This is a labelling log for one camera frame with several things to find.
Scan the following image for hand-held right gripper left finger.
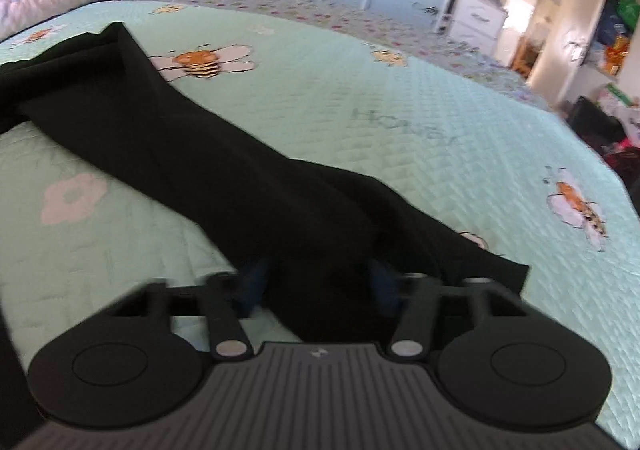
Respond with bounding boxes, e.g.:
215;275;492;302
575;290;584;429
107;257;271;362

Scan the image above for wooden chair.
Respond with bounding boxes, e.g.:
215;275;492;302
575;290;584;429
510;37;538;76

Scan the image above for white door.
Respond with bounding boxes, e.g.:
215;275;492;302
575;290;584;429
527;0;618;103

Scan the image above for bee-print quilted bed cover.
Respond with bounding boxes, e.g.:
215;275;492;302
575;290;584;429
0;0;636;441

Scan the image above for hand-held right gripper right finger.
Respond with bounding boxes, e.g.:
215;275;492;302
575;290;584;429
369;260;531;361

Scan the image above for white drawer cabinet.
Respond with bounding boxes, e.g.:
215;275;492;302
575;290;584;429
447;0;508;56

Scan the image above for black shirt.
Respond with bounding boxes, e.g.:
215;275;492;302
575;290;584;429
0;21;531;346

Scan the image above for red cloth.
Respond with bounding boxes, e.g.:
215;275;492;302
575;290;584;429
602;140;640;181

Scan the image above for green-white cardboard box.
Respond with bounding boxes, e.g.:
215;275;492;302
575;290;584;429
597;82;640;111

